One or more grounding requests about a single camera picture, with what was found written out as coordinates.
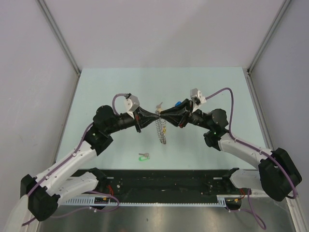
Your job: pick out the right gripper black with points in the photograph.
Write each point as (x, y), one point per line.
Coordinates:
(179, 115)

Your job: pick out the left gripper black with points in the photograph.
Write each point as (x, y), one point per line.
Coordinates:
(143, 118)

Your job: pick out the round metal keyring disc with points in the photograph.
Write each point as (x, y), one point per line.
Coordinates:
(160, 124)

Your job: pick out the key with green tag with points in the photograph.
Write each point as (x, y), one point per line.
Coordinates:
(144, 156)

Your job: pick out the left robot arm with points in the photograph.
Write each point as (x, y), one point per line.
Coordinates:
(44, 191)

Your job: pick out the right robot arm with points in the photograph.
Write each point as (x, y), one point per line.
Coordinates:
(274, 172)

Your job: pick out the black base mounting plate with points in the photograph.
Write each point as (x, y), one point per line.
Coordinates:
(210, 182)

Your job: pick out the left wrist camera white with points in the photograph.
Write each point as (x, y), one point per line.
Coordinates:
(131, 104)

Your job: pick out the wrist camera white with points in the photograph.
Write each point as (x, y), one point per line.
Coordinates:
(131, 104)
(197, 97)

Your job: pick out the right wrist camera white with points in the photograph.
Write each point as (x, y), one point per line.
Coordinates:
(197, 97)

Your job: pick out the right aluminium frame post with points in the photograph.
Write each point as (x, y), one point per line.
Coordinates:
(271, 31)

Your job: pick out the aluminium frame post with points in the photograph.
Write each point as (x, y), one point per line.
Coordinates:
(271, 31)
(58, 35)

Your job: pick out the slotted cable duct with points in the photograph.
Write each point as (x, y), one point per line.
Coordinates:
(93, 200)

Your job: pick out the left aluminium frame post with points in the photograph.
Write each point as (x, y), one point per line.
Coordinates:
(58, 35)

